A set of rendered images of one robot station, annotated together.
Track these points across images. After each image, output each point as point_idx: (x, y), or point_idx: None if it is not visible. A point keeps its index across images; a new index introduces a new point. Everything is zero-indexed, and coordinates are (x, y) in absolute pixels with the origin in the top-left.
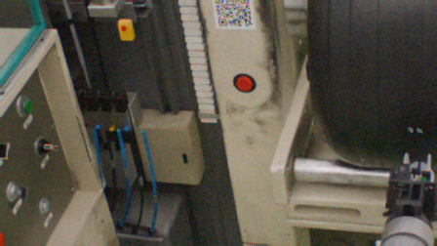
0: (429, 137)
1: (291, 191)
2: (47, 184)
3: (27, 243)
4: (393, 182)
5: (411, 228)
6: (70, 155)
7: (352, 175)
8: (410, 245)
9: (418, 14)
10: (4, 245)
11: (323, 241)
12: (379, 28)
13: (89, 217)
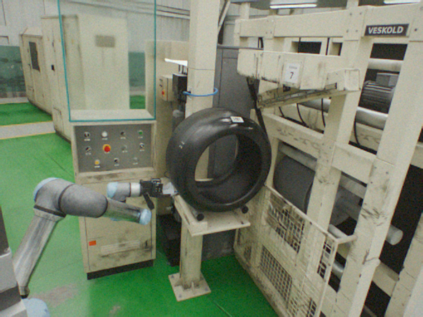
0: (172, 179)
1: (176, 194)
2: (140, 156)
3: (123, 161)
4: (150, 178)
5: (133, 183)
6: (152, 156)
7: None
8: (125, 183)
9: (178, 140)
10: (114, 155)
11: (245, 265)
12: (173, 141)
13: (145, 171)
